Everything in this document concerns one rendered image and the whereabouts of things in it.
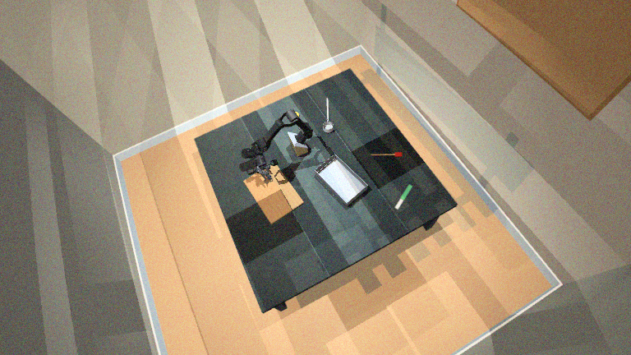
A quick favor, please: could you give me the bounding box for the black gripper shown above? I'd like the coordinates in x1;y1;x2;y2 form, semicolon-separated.
247;154;278;180

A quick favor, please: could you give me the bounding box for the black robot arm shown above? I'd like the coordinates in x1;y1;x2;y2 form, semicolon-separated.
241;109;313;159

